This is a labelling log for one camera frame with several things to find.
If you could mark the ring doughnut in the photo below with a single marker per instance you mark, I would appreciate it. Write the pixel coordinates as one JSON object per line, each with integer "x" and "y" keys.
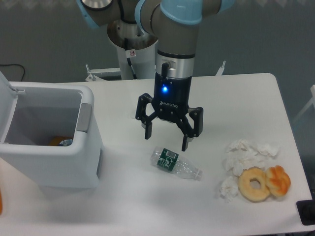
{"x": 252, "y": 185}

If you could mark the small crumpled white tissue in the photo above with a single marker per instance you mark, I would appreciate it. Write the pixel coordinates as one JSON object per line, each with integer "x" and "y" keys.
{"x": 229, "y": 189}

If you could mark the large crumpled white tissue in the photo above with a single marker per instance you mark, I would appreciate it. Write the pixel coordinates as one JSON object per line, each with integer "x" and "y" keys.
{"x": 243, "y": 154}

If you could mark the orange trash inside bin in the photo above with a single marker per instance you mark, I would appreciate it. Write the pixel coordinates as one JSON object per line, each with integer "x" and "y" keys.
{"x": 56, "y": 140}

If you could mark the white trash bin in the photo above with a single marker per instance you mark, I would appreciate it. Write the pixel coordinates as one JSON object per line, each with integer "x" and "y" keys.
{"x": 46, "y": 111}

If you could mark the crushed clear plastic bottle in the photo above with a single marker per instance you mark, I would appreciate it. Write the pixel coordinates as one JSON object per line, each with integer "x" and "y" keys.
{"x": 171, "y": 162}

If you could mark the black device at table edge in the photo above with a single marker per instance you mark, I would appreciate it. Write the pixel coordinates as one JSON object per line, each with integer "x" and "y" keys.
{"x": 306, "y": 210}

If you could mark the orange object at left edge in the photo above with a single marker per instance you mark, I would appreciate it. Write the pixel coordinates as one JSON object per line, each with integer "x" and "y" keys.
{"x": 1, "y": 203}

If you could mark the white frame at right edge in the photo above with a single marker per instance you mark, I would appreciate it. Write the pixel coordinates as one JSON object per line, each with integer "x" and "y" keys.
{"x": 309, "y": 106}

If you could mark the crumpled wrapper inside bin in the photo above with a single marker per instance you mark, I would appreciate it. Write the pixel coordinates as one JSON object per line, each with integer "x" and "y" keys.
{"x": 65, "y": 143}

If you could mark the white trash bin lid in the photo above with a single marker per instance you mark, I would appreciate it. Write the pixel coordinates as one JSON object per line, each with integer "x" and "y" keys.
{"x": 8, "y": 101}

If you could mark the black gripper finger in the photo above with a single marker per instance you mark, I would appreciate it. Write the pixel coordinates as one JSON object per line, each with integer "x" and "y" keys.
{"x": 141, "y": 115}
{"x": 191, "y": 125}

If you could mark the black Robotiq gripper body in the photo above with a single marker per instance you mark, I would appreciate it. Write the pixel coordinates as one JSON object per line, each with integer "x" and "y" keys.
{"x": 171, "y": 96}

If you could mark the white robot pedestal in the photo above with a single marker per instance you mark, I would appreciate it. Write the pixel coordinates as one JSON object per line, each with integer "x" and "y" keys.
{"x": 132, "y": 42}

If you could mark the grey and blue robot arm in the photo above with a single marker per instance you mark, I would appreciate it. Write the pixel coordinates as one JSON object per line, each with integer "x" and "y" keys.
{"x": 175, "y": 25}

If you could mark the orange glazed bread roll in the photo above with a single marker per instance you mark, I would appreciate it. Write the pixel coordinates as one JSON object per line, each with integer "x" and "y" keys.
{"x": 278, "y": 181}

